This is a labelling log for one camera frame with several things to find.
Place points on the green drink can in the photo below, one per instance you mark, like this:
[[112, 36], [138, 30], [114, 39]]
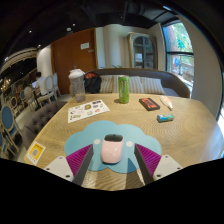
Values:
[[124, 90]]

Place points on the white printed paper sheet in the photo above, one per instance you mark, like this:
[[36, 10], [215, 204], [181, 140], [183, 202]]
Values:
[[87, 110]]

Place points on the grey tufted bench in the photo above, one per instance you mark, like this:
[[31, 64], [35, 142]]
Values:
[[41, 118]]

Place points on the group of dining chairs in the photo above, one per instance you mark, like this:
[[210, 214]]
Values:
[[6, 116]]

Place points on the yellow square sticker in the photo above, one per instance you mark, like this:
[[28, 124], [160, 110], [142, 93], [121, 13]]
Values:
[[35, 152]]

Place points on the blue cloud-shaped mouse pad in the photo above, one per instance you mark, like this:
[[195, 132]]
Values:
[[100, 130]]

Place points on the white door sign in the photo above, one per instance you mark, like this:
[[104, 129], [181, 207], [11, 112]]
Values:
[[84, 45]]

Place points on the striped cushion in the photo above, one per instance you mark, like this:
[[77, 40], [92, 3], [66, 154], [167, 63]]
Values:
[[109, 84], [148, 85]]

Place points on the pink computer mouse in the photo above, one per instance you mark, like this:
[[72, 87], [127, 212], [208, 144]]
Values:
[[112, 150]]

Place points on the grey curved sofa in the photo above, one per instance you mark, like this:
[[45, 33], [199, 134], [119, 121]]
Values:
[[173, 83]]

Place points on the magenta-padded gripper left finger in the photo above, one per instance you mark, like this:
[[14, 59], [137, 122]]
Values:
[[59, 168]]

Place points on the arched glass-door cabinet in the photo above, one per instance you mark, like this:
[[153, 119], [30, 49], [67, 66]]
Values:
[[143, 51]]

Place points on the black box with red print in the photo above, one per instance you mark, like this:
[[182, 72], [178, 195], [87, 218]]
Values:
[[149, 104]]

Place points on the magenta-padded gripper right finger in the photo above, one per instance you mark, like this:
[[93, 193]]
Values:
[[166, 165]]

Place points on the person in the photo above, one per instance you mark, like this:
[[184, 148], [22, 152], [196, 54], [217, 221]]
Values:
[[40, 83]]

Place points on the black-framed window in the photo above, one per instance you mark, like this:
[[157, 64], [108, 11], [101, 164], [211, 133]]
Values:
[[178, 56]]

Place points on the brown wooden door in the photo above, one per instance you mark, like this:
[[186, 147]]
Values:
[[70, 56]]

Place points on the green and blue small pack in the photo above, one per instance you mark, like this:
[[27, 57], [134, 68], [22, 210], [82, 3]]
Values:
[[165, 118]]

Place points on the clear plastic shaker bottle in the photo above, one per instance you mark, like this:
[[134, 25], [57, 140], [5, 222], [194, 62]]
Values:
[[77, 86]]

